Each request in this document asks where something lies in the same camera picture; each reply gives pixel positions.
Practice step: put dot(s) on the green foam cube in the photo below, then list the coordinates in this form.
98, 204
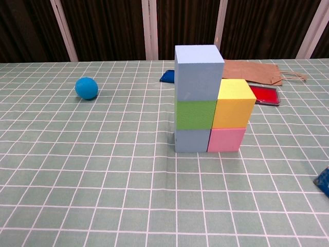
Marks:
195, 115

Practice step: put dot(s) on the light blue foam cube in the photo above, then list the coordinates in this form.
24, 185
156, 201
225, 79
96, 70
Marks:
198, 79
191, 141

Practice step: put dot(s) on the pink foam cube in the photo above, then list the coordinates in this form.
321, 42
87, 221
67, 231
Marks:
225, 140

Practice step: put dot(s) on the yellow foam cube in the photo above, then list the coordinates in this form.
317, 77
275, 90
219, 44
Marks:
231, 113

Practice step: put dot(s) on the dark blue snack packet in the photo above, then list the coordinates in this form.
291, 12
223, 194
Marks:
168, 76

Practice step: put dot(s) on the green checkered tablecloth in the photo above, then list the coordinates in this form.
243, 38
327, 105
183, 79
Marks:
102, 180

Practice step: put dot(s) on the blue ball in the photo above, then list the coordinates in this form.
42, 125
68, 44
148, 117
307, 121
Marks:
86, 88

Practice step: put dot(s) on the brown paper bag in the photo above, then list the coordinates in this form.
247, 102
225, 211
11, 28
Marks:
252, 72

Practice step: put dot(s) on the red ink pad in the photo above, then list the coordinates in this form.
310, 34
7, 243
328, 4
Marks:
266, 95

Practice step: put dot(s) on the dark pleated curtain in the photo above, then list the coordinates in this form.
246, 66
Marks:
108, 25

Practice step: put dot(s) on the blue cookie box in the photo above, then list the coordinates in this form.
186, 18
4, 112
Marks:
323, 181

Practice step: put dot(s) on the white metal frame post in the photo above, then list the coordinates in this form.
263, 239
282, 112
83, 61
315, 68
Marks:
149, 31
64, 31
220, 25
311, 38

